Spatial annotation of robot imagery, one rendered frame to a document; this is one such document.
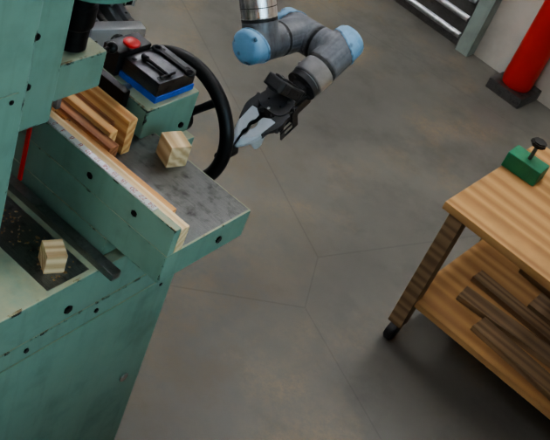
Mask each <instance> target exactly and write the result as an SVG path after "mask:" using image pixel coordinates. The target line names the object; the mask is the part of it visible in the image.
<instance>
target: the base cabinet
mask: <svg viewBox="0 0 550 440"><path fill-rule="evenodd" d="M173 276H174V274H173V275H171V276H170V277H168V278H166V279H164V280H163V281H161V282H160V283H155V282H154V281H153V280H152V279H151V278H150V277H149V276H148V275H147V274H144V275H143V276H141V277H139V278H137V279H136V280H134V281H132V282H131V283H129V284H127V285H124V286H123V287H121V288H120V289H118V290H117V291H115V292H112V293H111V294H109V295H107V296H106V297H104V298H103V299H100V300H98V301H97V302H95V303H93V304H91V305H90V306H88V307H86V308H84V309H83V310H81V311H79V312H77V313H75V314H74V315H72V316H71V317H69V318H67V319H65V320H63V321H61V322H59V323H58V324H57V325H55V326H53V327H51V328H49V329H47V330H45V331H43V332H42V333H40V334H38V335H37V336H35V337H33V338H31V339H30V340H28V341H26V342H24V343H23V344H21V345H19V346H17V347H15V348H13V349H11V350H10V351H9V352H7V353H5V354H3V355H1V356H0V440H114V439H115V436H116V433H117V431H118V428H119V426H120V422H121V419H122V417H123V414H124V412H125V409H126V406H127V402H128V400H129V397H130V395H131V392H132V390H133V387H134V383H135V381H136V378H137V375H138V373H139V370H140V368H141V364H142V361H143V359H144V356H145V353H146V351H147V349H148V344H149V342H150V339H151V337H152V334H153V331H154V329H155V325H156V322H157V320H158V317H159V315H160V312H161V309H162V306H163V303H164V300H165V298H166V296H167V293H168V289H169V286H170V284H171V281H172V278H173Z"/></svg>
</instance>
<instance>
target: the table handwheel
mask: <svg viewBox="0 0 550 440"><path fill-rule="evenodd" d="M164 46H165V47H166V48H168V49H169V50H170V51H172V52H173V53H174V54H175V55H176V56H177V57H179V58H180V59H182V60H183V61H184V62H186V63H187V64H188V65H190V66H191V67H193V68H194V69H195V70H196V76H197V77H198V78H199V79H200V81H201V82H202V83H203V85H204V87H205V88H206V90H207V91H208V93H209V95H210V97H211V100H208V101H206V102H204V103H202V104H200V105H197V106H195V107H194V110H193V113H192V115H191V118H190V121H189V125H188V128H187V129H189V128H190V127H191V126H192V124H193V116H194V115H196V114H198V113H201V112H204V111H207V110H210V109H212V108H215V109H216V111H217V118H218V123H219V144H218V149H217V154H216V156H215V158H214V160H213V162H212V163H211V164H210V165H209V166H208V167H207V168H206V169H205V170H203V172H204V173H205V174H206V175H208V176H209V177H210V178H212V179H213V180H216V179H217V178H218V177H219V176H220V175H221V174H222V172H223V171H224V169H225V168H226V166H227V164H228V162H229V160H230V156H231V153H232V149H233V144H234V123H233V117H232V112H231V109H230V104H229V101H228V99H227V97H226V94H225V92H224V90H223V88H222V86H221V84H220V83H219V81H218V79H217V77H216V76H215V75H214V73H213V72H212V71H211V70H210V69H209V67H208V66H206V65H205V64H204V63H203V62H202V60H201V59H199V58H198V57H197V56H195V55H194V54H192V53H191V52H188V51H186V50H184V49H183V48H180V47H177V46H173V45H164ZM187 129H186V130H187Z"/></svg>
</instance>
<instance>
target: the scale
mask: <svg viewBox="0 0 550 440"><path fill-rule="evenodd" d="M47 122H48V123H49V124H50V125H51V126H52V127H54V128H55V129H56V130H57V131H58V132H60V133H61V134H62V135H63V136H64V137H65V138H66V139H67V140H68V141H70V142H71V143H72V144H73V145H74V146H75V147H77V148H78V149H79V150H80V151H82V152H83V153H84V154H85V155H86V156H88V157H89V158H90V159H91V160H92V161H94V162H95V163H96V164H97V165H98V166H100V167H101V168H102V169H103V170H105V171H106V172H107V173H108V174H109V175H110V176H111V177H112V178H113V179H114V180H115V181H117V182H118V183H119V184H120V185H122V186H123V187H124V188H125V189H126V190H128V191H129V192H130V193H131V194H132V195H134V196H135V197H136V198H137V199H138V200H140V201H141V202H142V203H143V204H145V205H146V206H147V207H148V208H149V209H150V210H152V211H154V210H157V209H159V208H158V207H157V206H155V205H154V204H153V203H152V202H151V201H149V200H148V199H147V198H146V197H145V196H144V195H143V194H142V193H141V192H139V191H138V190H137V189H136V188H135V187H133V186H132V185H131V184H130V183H129V182H127V181H126V180H125V179H124V178H123V177H121V176H120V175H119V174H118V173H116V172H115V171H114V170H113V169H112V168H110V167H109V166H108V165H107V164H106V163H104V162H103V161H102V160H101V159H100V158H99V157H98V156H97V155H95V154H94V153H93V152H92V151H91V150H90V149H88V148H87V147H86V146H85V145H83V144H82V143H81V142H80V141H79V140H77V139H76V138H75V137H74V136H73V135H71V134H70V133H69V132H68V131H66V130H65V129H64V128H63V127H62V126H60V125H59V124H58V123H57V122H56V121H55V120H54V119H53V118H52V117H51V116H50V118H49V120H48V121H47Z"/></svg>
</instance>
